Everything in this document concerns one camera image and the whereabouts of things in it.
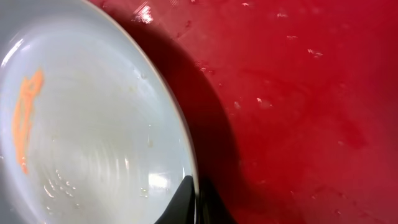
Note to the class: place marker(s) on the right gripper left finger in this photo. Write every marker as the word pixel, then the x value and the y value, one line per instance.
pixel 181 208

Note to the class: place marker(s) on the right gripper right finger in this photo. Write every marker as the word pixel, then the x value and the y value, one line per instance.
pixel 211 209

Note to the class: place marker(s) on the light blue plate top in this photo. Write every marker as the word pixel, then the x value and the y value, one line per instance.
pixel 90 132

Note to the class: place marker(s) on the red plastic tray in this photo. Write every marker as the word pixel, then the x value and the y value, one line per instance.
pixel 291 105

